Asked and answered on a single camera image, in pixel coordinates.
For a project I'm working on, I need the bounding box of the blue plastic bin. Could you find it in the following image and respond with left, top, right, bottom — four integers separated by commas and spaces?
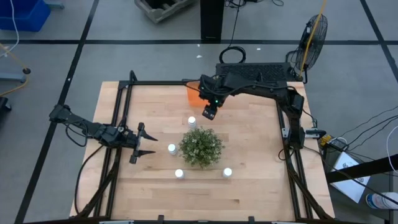
0, 0, 52, 32

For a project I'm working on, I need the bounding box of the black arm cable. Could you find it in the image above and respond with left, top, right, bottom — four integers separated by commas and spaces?
73, 144, 105, 215

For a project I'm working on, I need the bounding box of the white paper box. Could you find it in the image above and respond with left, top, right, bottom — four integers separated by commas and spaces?
329, 151, 371, 203

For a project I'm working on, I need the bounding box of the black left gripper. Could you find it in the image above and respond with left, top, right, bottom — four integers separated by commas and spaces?
114, 122, 159, 165

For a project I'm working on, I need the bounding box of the black coiled cable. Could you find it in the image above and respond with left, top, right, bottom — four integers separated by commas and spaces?
218, 0, 247, 65

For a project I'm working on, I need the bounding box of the black connector box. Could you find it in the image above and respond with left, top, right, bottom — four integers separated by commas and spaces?
305, 128, 327, 139

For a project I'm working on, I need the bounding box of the artificial green plant black pot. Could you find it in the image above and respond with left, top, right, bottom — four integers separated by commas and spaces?
178, 126, 225, 169

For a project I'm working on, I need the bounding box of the yellow cord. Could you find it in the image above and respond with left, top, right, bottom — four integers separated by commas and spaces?
0, 42, 29, 96

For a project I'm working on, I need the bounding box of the black flat bar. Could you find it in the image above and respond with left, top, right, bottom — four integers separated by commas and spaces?
325, 154, 398, 184

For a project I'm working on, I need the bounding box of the grey moulded tray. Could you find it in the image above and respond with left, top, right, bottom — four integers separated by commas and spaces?
134, 0, 197, 24

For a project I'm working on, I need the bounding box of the white spray can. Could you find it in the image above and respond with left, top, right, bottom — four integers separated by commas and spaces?
366, 192, 398, 210

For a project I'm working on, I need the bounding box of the black aluminium table frame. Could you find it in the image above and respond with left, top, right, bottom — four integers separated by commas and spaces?
70, 70, 335, 224

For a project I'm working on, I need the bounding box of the black upright pillar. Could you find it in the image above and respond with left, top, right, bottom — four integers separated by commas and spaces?
200, 0, 225, 41

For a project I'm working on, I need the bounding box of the grey stand base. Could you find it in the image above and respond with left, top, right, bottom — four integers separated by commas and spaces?
0, 73, 27, 83

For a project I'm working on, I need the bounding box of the black floor fan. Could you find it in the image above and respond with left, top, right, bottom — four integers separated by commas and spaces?
285, 14, 329, 84

